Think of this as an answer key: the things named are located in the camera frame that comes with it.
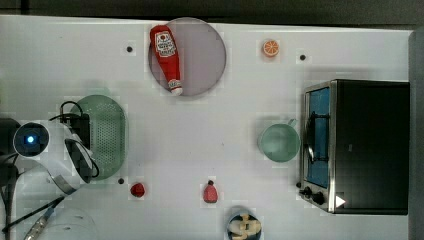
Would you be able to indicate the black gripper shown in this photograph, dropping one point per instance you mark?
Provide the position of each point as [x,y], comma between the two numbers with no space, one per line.
[80,125]

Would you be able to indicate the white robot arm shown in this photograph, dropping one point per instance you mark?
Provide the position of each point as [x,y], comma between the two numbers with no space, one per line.
[53,145]

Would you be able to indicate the upper black utensil cup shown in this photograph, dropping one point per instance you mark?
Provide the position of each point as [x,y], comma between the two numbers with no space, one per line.
[8,128]

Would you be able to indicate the small red tomato toy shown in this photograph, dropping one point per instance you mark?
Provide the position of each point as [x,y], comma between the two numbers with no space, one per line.
[137,190]

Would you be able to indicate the red ketchup bottle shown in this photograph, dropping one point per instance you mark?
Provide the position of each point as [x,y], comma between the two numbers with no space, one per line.
[166,52]

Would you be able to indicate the grey round plate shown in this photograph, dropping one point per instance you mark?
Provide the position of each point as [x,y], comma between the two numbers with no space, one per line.
[202,56]

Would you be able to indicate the red strawberry toy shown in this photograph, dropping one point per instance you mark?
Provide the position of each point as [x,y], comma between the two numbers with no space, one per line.
[210,194]

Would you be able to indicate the blue bowl with white toy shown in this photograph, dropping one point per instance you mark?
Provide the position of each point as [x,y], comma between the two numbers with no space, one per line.
[244,226]

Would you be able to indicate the mint green cup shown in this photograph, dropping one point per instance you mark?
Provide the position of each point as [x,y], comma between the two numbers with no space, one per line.
[280,142]

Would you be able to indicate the orange slice toy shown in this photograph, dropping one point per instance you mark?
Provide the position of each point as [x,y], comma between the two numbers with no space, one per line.
[270,48]

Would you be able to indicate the black toaster oven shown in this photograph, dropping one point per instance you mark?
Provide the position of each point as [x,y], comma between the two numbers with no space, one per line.
[355,147]

